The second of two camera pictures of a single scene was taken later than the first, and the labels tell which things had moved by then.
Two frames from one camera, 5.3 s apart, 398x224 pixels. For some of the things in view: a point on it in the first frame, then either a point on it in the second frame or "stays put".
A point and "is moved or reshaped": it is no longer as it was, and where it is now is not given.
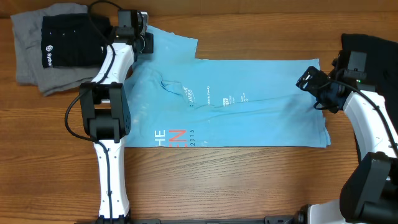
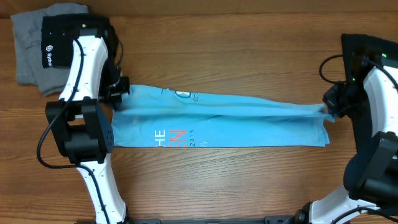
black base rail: x=298 y=219 stays put
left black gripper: x=148 y=48 → x=109 y=97
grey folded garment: x=27 y=29 stays put
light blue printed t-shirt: x=176 y=101 is moved or reshaped
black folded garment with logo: x=71 y=40 stays put
